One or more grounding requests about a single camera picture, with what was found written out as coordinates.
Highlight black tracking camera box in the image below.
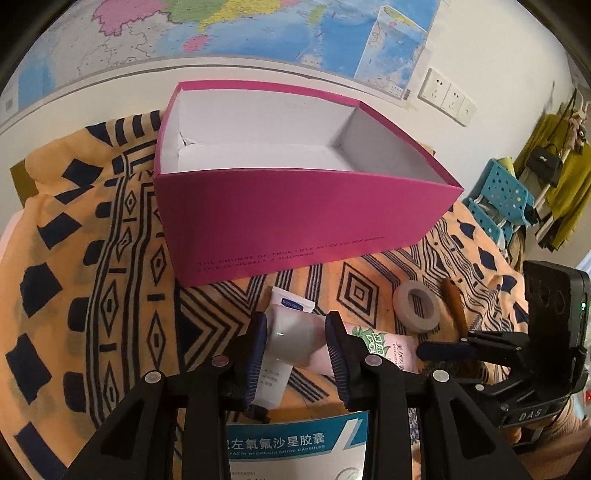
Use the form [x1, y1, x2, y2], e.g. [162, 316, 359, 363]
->
[523, 261, 590, 363]

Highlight blue perforated plastic chair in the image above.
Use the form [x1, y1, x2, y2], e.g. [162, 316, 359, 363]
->
[463, 159, 539, 250]

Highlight brown wooden stick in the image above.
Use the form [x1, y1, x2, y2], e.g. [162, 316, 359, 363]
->
[441, 278, 469, 338]

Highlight white tape roll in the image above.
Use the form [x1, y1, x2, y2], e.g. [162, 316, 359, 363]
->
[393, 281, 441, 334]

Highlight orange patterned cloth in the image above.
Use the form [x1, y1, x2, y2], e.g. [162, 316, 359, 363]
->
[1, 111, 528, 479]

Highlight blue white medicine box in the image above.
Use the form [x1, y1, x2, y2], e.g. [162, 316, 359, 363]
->
[226, 412, 369, 480]

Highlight yellow hanging garment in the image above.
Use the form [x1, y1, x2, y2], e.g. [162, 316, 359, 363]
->
[514, 114, 590, 251]

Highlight right hand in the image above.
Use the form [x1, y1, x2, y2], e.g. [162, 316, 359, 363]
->
[520, 399, 590, 479]

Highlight white wall socket panel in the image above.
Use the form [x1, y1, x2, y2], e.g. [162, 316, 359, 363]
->
[418, 68, 477, 127]

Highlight black handbag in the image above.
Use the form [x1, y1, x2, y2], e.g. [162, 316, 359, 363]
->
[526, 145, 563, 188]

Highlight white blue cream tube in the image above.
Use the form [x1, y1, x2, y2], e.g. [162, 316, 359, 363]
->
[253, 286, 315, 410]

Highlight colourful wall map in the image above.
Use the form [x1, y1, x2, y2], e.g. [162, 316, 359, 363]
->
[1, 1, 443, 120]

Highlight pink cardboard box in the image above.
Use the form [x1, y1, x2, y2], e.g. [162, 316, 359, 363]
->
[153, 80, 462, 286]

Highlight white green pink tube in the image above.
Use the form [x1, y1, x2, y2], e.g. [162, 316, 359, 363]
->
[294, 314, 419, 376]

